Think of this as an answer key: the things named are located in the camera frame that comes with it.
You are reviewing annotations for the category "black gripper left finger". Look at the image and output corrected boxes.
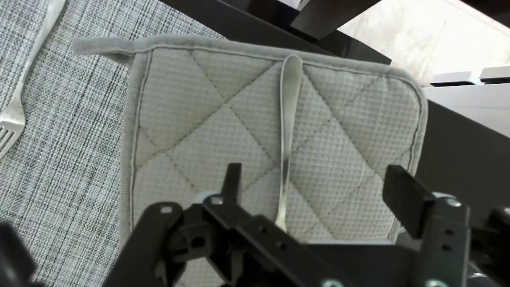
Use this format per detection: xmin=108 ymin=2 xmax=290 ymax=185
xmin=218 ymin=161 xmax=244 ymax=208

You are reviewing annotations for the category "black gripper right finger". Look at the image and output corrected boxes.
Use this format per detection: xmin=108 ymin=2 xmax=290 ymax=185
xmin=381 ymin=163 xmax=438 ymax=243

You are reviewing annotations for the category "silver fork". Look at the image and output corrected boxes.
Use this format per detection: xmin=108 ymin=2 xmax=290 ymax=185
xmin=0 ymin=0 xmax=69 ymax=160

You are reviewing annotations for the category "grey woven placemat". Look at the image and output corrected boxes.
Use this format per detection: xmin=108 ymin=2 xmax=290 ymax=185
xmin=0 ymin=0 xmax=231 ymax=287

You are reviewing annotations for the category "black wooden table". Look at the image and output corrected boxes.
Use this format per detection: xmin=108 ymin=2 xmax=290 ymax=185
xmin=158 ymin=0 xmax=510 ymax=236

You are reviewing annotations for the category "grey quilted pot holder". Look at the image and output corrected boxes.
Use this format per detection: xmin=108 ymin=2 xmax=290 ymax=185
xmin=70 ymin=34 xmax=430 ymax=287

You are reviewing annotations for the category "white gas stove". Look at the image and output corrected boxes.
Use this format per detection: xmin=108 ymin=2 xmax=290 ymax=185
xmin=421 ymin=63 xmax=510 ymax=141

